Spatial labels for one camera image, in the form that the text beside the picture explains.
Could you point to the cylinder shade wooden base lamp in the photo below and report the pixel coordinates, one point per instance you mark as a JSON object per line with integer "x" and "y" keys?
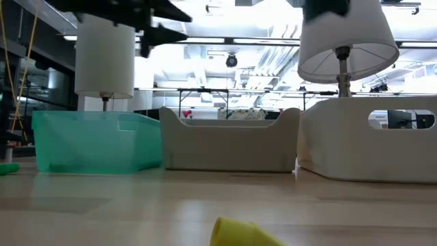
{"x": 104, "y": 61}

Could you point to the grey plastic bin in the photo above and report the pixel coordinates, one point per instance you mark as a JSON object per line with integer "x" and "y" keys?
{"x": 228, "y": 147}

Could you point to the white plastic bin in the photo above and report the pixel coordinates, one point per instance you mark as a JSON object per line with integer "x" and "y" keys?
{"x": 341, "y": 147}

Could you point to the small green crayon piece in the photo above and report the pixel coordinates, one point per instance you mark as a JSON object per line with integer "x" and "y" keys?
{"x": 8, "y": 168}

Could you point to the black ceiling fixture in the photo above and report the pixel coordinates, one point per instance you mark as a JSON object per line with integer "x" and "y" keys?
{"x": 399, "y": 3}

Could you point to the black hanging camera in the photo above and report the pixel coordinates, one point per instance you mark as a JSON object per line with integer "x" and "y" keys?
{"x": 231, "y": 61}

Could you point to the cone shade chrome base lamp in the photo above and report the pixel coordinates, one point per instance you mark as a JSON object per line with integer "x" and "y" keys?
{"x": 358, "y": 34}

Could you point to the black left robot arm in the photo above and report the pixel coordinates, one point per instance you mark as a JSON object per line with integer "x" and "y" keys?
{"x": 61, "y": 4}

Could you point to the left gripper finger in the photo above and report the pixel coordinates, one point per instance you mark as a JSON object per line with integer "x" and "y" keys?
{"x": 167, "y": 10}
{"x": 164, "y": 36}

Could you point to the black computer monitor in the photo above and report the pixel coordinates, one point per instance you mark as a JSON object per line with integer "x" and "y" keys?
{"x": 424, "y": 121}
{"x": 399, "y": 119}

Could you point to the black background equipment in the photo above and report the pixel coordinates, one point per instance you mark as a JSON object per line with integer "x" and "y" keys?
{"x": 379, "y": 88}

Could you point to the green translucent plastic bin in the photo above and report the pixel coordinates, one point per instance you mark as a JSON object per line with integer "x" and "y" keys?
{"x": 95, "y": 143}

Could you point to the patterned white cloth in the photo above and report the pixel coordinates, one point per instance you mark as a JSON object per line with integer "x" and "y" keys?
{"x": 242, "y": 113}

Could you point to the small red object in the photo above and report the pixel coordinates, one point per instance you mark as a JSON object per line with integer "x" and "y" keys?
{"x": 186, "y": 113}

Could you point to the white upright post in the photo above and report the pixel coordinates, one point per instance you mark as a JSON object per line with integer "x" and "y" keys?
{"x": 8, "y": 154}

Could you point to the black folding table frame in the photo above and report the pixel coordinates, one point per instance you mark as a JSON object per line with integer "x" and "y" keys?
{"x": 205, "y": 90}
{"x": 319, "y": 93}

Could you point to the yellow crayon piece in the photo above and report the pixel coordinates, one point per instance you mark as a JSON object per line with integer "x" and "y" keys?
{"x": 239, "y": 235}

